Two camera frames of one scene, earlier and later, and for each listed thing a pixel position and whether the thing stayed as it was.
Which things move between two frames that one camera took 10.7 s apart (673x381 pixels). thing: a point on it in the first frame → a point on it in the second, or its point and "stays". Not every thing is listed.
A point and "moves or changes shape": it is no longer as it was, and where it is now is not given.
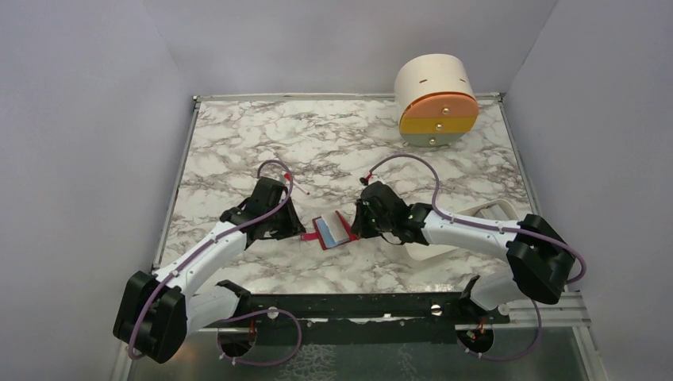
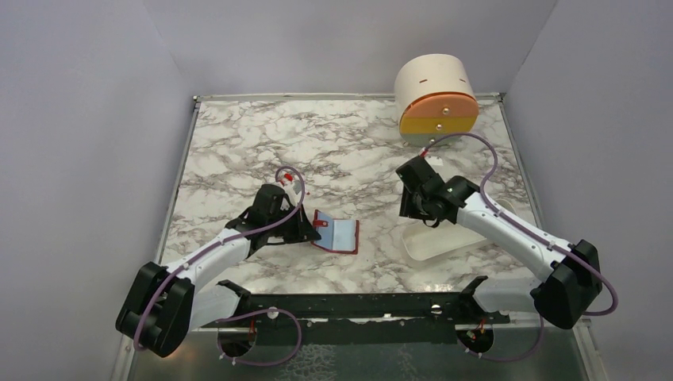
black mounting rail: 367,318 stays
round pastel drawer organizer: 436,99 stays
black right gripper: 359,227 → 409,209
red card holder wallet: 331,229 moves or changes shape
